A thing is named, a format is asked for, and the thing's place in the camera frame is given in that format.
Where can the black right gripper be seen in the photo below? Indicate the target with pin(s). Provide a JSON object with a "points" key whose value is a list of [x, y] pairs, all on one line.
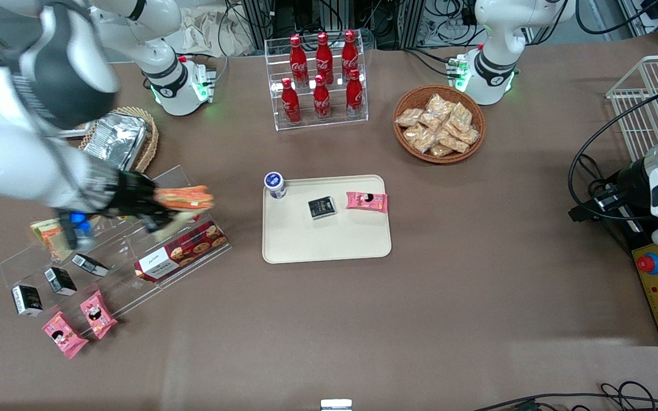
{"points": [[133, 195]]}

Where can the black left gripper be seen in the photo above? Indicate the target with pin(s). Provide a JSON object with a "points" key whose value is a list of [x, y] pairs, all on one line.
{"points": [[629, 181]]}

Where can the triangle sandwich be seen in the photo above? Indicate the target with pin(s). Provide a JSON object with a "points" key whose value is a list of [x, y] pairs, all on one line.
{"points": [[49, 237], [186, 198]]}

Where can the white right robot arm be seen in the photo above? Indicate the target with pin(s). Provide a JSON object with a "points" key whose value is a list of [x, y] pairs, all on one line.
{"points": [[20, 154]]}

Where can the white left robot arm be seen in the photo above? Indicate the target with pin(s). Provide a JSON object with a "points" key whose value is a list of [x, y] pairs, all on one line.
{"points": [[494, 57]]}

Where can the cream plastic serving tray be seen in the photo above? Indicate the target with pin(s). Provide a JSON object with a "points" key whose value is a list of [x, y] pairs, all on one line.
{"points": [[329, 234]]}

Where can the red plaid cookie box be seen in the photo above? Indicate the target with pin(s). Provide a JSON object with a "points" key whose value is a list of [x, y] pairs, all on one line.
{"points": [[180, 251]]}

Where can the oval light wicker basket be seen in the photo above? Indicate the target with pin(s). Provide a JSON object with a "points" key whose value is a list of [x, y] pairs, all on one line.
{"points": [[152, 140]]}

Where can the clear acrylic stepped display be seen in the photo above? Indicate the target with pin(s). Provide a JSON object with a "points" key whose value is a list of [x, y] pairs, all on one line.
{"points": [[129, 268]]}

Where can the silver foil container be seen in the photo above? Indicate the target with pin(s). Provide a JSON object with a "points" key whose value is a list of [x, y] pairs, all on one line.
{"points": [[120, 140]]}

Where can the black snack packet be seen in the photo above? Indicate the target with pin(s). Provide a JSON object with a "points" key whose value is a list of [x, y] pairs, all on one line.
{"points": [[60, 281], [27, 300], [321, 207], [90, 265]]}

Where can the blue-lid yogurt cup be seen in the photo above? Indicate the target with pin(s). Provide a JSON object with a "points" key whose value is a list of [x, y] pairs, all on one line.
{"points": [[275, 185]]}

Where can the pink snack packet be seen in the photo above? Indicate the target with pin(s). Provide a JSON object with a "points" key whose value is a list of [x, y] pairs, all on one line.
{"points": [[98, 315], [366, 201], [64, 335]]}

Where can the clear bag of crackers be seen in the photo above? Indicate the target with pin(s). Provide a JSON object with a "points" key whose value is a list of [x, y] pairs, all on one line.
{"points": [[468, 136], [409, 117], [419, 138], [441, 150], [454, 142], [432, 121], [461, 116], [441, 104]]}

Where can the red cola bottle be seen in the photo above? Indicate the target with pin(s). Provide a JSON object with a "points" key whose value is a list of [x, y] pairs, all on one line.
{"points": [[297, 57], [321, 101], [291, 105], [350, 52], [324, 54], [354, 97]]}

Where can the beige cloth bag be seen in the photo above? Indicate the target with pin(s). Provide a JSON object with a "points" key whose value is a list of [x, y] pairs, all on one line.
{"points": [[203, 34]]}

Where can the round brown wicker basket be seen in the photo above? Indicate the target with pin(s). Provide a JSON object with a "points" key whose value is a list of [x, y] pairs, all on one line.
{"points": [[406, 145]]}

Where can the clear acrylic bottle rack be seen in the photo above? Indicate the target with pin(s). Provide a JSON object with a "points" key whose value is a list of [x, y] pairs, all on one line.
{"points": [[357, 123]]}

